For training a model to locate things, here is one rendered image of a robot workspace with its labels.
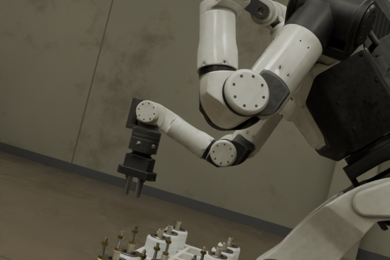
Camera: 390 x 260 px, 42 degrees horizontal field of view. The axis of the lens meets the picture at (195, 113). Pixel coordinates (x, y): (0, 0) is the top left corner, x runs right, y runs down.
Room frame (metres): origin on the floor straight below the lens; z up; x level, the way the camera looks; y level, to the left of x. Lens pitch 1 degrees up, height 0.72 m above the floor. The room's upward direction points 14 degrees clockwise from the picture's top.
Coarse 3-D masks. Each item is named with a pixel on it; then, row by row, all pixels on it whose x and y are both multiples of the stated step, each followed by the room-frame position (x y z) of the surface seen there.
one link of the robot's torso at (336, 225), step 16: (352, 192) 1.08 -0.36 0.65; (368, 192) 1.06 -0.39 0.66; (384, 192) 1.05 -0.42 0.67; (320, 208) 1.11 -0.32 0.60; (336, 208) 1.08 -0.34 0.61; (352, 208) 1.07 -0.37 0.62; (368, 208) 1.06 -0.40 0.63; (384, 208) 1.05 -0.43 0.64; (304, 224) 1.13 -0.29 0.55; (320, 224) 1.11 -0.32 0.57; (336, 224) 1.09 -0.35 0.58; (352, 224) 1.07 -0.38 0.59; (368, 224) 1.06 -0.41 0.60; (288, 240) 1.13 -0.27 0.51; (304, 240) 1.12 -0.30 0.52; (320, 240) 1.11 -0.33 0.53; (336, 240) 1.10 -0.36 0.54; (352, 240) 1.08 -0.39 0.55; (272, 256) 1.14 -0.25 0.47; (288, 256) 1.13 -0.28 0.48; (304, 256) 1.12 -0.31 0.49; (320, 256) 1.11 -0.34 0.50; (336, 256) 1.10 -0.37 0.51
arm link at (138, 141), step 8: (136, 136) 1.51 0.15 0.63; (136, 144) 1.51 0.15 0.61; (144, 144) 1.50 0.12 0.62; (152, 144) 1.51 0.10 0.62; (136, 152) 1.52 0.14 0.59; (144, 152) 1.50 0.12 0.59; (152, 152) 1.52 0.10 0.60; (128, 160) 1.53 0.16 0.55; (136, 160) 1.52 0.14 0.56; (144, 160) 1.52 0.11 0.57; (152, 160) 1.53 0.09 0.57; (120, 168) 1.53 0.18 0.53; (128, 168) 1.53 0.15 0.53; (136, 168) 1.52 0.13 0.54; (144, 168) 1.51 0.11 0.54; (152, 168) 1.54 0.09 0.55; (136, 176) 1.52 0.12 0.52; (144, 176) 1.51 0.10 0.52; (152, 176) 1.52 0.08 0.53
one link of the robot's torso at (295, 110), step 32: (384, 0) 1.12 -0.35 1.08; (384, 32) 1.10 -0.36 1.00; (320, 64) 1.05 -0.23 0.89; (352, 64) 1.06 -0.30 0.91; (384, 64) 1.09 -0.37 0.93; (320, 96) 1.07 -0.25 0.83; (352, 96) 1.06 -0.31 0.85; (384, 96) 1.06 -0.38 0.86; (320, 128) 1.09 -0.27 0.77; (352, 128) 1.05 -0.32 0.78; (384, 128) 1.07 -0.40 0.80
